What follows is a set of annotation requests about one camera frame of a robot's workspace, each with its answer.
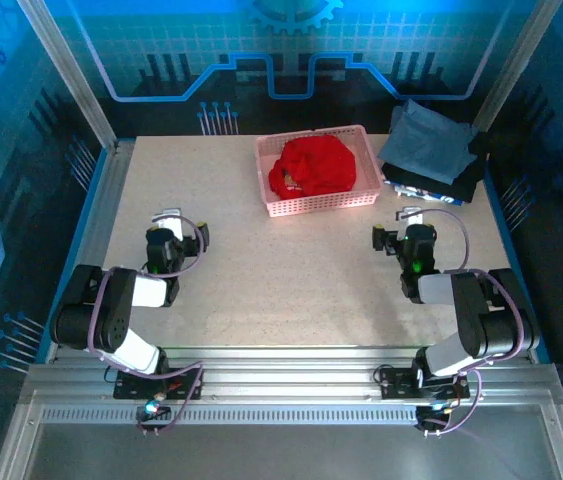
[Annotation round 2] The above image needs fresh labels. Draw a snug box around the pink plastic basket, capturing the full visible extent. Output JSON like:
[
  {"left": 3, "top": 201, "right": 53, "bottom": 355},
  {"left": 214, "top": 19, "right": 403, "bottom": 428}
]
[{"left": 254, "top": 124, "right": 385, "bottom": 219}]

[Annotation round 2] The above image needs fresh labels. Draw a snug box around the red t-shirt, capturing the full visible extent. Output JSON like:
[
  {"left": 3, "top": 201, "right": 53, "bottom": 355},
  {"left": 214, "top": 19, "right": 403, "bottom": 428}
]
[{"left": 268, "top": 134, "right": 358, "bottom": 199}]

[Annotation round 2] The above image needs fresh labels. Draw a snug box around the black folded t-shirt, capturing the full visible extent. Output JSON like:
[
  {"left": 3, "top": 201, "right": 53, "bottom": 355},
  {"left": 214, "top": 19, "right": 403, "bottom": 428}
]
[{"left": 382, "top": 132, "right": 491, "bottom": 205}]

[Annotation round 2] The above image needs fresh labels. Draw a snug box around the grey-blue folded t-shirt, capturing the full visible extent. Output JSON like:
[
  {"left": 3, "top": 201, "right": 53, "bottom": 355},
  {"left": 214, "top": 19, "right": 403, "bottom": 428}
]
[{"left": 377, "top": 98, "right": 480, "bottom": 185}]

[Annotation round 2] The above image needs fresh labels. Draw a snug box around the grey metal panel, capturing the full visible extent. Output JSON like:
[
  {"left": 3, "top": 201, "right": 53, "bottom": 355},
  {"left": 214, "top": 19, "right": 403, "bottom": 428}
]
[{"left": 23, "top": 424, "right": 562, "bottom": 480}]

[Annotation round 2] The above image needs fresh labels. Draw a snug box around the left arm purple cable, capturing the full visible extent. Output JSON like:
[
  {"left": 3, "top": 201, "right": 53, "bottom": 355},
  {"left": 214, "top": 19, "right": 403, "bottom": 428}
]
[{"left": 88, "top": 214, "right": 208, "bottom": 436}]

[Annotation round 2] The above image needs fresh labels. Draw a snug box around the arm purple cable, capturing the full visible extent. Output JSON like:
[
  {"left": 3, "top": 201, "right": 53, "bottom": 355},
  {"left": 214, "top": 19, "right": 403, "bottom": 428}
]
[
  {"left": 413, "top": 207, "right": 532, "bottom": 439},
  {"left": 88, "top": 214, "right": 208, "bottom": 436}
]

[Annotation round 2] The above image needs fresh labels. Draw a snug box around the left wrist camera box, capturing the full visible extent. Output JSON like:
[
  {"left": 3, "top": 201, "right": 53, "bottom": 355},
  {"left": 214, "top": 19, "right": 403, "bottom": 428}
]
[{"left": 152, "top": 207, "right": 185, "bottom": 240}]

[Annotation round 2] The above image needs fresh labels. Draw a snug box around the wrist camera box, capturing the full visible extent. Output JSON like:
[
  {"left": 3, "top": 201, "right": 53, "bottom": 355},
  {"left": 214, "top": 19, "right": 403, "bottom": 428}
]
[
  {"left": 152, "top": 207, "right": 185, "bottom": 240},
  {"left": 396, "top": 205, "right": 425, "bottom": 225}
]

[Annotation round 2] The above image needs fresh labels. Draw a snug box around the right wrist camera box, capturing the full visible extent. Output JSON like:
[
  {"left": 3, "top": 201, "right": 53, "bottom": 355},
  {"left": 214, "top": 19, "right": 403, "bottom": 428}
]
[{"left": 396, "top": 205, "right": 425, "bottom": 225}]

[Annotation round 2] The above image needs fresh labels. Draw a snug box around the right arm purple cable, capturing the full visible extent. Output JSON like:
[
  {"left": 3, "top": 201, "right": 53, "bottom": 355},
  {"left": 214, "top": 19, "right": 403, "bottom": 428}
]
[{"left": 413, "top": 207, "right": 532, "bottom": 439}]

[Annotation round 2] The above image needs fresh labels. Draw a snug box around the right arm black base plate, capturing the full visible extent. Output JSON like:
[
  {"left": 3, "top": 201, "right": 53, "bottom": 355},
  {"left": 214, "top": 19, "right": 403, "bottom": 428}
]
[{"left": 375, "top": 364, "right": 471, "bottom": 400}]

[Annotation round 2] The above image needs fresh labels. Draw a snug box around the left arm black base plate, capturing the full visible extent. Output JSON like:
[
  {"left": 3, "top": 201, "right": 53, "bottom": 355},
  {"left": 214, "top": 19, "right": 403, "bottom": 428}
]
[{"left": 113, "top": 367, "right": 205, "bottom": 401}]

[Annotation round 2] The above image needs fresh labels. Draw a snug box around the aluminium frame rail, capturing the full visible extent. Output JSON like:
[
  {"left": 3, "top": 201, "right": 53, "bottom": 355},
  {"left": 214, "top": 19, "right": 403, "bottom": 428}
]
[{"left": 0, "top": 344, "right": 563, "bottom": 480}]

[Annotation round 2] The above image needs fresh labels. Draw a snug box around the slotted grey cable duct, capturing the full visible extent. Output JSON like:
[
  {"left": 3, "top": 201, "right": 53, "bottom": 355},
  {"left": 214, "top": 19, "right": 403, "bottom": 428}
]
[{"left": 40, "top": 407, "right": 422, "bottom": 426}]

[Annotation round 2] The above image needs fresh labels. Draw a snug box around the aluminium corner post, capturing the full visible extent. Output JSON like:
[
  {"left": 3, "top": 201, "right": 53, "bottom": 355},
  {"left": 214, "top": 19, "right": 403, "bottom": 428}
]
[
  {"left": 16, "top": 0, "right": 120, "bottom": 151},
  {"left": 474, "top": 0, "right": 563, "bottom": 132}
]

